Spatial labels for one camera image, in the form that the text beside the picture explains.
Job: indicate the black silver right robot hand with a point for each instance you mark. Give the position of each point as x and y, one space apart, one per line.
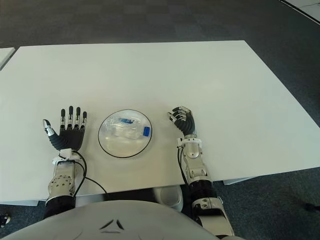
187 123

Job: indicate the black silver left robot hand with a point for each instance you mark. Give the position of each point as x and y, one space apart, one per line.
68 138

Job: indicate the clear bottle with blue cap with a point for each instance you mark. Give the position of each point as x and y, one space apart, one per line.
127 128

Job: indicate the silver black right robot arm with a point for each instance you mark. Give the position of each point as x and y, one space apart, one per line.
202 185

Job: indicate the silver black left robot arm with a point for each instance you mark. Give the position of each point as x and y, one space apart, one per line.
62 182

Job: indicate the white plate with black rim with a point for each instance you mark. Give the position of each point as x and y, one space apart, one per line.
117 150

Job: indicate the white robot leg shell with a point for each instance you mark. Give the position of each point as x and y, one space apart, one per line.
170 196

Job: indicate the grey robot torso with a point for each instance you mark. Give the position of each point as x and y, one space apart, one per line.
112 220

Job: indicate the black white caster wheel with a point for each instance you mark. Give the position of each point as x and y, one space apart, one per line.
5 220

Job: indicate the white neighbouring table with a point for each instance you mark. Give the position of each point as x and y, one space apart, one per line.
4 55

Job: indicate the dark chair base leg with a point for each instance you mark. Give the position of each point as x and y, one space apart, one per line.
312 206

